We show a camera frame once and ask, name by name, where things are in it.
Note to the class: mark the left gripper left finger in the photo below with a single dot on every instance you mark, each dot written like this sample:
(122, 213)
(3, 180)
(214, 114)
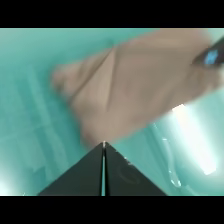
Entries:
(81, 176)

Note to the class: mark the brown T-shirt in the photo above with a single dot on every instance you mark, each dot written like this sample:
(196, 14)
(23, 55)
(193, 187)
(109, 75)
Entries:
(140, 86)

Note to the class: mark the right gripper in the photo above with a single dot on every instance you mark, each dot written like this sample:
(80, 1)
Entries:
(210, 55)

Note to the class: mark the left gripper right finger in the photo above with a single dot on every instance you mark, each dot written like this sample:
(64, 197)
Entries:
(130, 176)

